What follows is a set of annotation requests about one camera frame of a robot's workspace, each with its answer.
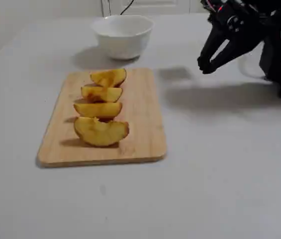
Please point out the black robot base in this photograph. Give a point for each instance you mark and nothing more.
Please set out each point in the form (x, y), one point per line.
(279, 69)

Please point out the large apple slice with stem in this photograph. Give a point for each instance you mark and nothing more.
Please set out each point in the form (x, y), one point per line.
(98, 135)

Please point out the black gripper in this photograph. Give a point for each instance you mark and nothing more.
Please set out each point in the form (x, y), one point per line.
(220, 40)

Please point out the wooden cutting board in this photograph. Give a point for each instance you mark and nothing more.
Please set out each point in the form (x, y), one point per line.
(142, 124)

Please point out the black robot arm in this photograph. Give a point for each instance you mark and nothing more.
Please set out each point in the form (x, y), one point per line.
(279, 20)

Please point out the white ceramic bowl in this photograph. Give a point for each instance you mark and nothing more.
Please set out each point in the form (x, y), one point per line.
(122, 42)

